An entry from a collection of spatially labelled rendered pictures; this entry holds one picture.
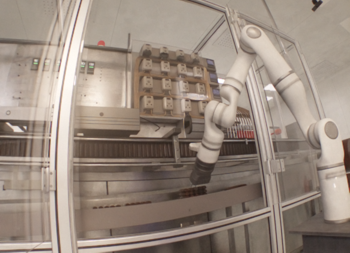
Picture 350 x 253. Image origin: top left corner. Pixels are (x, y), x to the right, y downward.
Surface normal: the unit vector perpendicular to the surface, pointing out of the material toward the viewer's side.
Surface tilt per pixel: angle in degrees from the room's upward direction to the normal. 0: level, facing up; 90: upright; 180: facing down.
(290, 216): 90
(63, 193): 90
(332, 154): 91
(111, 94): 90
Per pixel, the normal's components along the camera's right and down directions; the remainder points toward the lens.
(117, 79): 0.42, -0.29
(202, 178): 0.41, 0.42
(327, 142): -0.26, -0.18
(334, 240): -0.87, -0.05
